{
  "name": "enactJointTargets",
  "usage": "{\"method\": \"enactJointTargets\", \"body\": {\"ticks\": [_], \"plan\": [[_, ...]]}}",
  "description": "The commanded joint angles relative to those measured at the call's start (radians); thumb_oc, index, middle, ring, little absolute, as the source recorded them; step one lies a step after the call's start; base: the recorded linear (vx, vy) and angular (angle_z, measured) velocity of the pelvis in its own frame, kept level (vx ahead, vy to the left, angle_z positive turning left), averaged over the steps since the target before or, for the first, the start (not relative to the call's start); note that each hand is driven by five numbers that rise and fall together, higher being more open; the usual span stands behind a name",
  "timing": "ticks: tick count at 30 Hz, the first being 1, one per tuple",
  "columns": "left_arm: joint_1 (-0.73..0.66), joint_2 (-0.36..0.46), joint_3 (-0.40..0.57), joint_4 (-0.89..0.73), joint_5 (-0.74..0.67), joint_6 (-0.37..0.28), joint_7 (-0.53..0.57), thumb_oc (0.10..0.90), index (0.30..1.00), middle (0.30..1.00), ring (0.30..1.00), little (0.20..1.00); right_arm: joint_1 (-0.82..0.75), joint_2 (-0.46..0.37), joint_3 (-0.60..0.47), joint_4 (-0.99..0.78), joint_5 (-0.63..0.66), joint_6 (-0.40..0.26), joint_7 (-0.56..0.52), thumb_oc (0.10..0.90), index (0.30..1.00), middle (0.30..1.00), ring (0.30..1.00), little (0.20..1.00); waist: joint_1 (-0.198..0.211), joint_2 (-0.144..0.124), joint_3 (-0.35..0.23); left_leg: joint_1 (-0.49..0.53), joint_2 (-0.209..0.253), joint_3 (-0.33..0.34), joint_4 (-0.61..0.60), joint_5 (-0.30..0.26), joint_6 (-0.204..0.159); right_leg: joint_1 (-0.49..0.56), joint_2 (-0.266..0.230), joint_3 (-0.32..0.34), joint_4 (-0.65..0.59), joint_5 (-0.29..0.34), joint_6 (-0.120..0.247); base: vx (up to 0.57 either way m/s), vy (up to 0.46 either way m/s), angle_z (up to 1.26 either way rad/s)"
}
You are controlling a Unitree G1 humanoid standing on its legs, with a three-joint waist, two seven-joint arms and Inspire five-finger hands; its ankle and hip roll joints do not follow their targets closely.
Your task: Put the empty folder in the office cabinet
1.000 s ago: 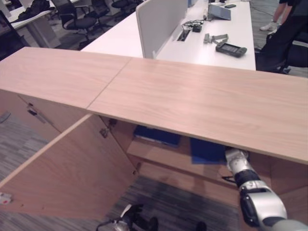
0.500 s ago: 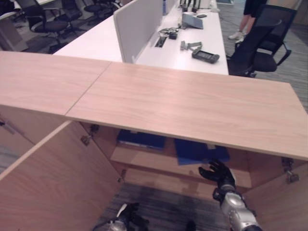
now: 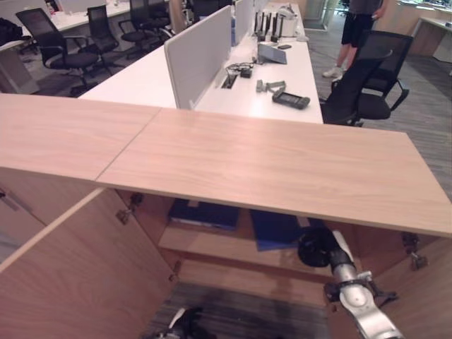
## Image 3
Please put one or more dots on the person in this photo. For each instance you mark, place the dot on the person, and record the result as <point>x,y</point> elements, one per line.
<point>356,24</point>

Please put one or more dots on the black phone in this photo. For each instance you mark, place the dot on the black phone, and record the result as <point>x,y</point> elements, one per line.
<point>284,46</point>

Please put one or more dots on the large white desk divider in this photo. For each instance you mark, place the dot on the large white desk divider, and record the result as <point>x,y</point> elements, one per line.
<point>197,60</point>

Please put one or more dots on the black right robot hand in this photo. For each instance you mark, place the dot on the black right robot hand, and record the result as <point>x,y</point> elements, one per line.
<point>316,249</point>

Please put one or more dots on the grey laptop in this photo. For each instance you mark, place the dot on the grey laptop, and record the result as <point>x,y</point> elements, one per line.
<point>272,53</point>

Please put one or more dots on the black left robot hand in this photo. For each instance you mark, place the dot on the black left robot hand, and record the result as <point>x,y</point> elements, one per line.
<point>190,319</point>

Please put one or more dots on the wooden cabinet shelf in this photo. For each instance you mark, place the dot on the wooden cabinet shelf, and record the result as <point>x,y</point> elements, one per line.
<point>212,243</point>

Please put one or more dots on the white side desk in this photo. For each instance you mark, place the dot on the white side desk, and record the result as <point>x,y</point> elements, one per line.
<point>14,67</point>

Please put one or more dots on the wooden neighbouring cabinet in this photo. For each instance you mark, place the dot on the wooden neighbouring cabinet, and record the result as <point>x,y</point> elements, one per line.
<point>53,134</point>

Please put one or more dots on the black antenna device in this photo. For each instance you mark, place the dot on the black antenna device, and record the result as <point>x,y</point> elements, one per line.
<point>268,28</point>

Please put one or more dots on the wooden cabinet door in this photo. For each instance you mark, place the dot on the wooden cabinet door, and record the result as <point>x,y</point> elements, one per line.
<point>413,310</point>
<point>88,275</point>

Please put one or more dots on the black power adapter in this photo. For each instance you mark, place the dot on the black power adapter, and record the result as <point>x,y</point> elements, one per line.
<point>246,73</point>

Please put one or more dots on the long white office desk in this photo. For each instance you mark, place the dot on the long white office desk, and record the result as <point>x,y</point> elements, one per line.
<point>293,74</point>

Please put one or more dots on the blue folder with white pages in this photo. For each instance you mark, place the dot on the blue folder with white pages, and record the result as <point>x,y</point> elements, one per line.
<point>203,213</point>

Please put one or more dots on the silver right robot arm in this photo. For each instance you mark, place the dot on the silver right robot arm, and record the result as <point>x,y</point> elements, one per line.
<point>356,300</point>

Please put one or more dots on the wooden background desk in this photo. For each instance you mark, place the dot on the wooden background desk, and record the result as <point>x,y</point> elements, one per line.
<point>431,37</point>

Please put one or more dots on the wooden office cabinet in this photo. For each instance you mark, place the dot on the wooden office cabinet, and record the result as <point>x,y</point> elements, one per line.
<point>265,159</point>

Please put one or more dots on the black handheld controller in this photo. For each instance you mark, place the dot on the black handheld controller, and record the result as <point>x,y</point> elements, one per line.
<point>291,100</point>

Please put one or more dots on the white appliance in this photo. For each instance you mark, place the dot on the white appliance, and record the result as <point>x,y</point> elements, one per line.
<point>291,19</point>

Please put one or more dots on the grey gripper tool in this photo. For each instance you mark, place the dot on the grey gripper tool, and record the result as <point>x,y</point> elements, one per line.
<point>270,86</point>

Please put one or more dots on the small white desk divider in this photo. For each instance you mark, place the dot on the small white desk divider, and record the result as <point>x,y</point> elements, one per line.
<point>244,19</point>

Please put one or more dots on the black bag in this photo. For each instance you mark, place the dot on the black bag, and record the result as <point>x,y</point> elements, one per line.
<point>10,31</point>

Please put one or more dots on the black mesh office chair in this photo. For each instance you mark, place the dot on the black mesh office chair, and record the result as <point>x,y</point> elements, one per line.
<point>367,81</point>
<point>58,46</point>
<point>143,24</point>
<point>102,31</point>

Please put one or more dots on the metal door hinge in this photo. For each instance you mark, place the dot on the metal door hinge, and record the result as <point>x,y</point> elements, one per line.
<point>414,250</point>
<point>175,271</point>
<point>129,210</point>

